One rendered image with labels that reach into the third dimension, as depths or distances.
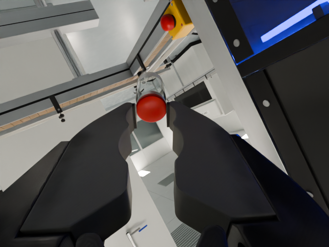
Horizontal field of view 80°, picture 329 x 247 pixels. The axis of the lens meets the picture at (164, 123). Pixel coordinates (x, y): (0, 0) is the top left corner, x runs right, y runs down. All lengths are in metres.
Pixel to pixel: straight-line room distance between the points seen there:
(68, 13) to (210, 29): 0.96
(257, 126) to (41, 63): 1.63
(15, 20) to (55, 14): 0.18
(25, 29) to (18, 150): 0.82
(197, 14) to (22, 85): 1.48
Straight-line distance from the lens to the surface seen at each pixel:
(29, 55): 1.87
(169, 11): 0.59
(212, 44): 0.51
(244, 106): 0.50
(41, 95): 1.11
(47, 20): 1.30
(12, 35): 1.27
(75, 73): 1.19
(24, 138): 1.71
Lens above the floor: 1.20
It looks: 3 degrees up
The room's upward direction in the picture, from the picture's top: 153 degrees clockwise
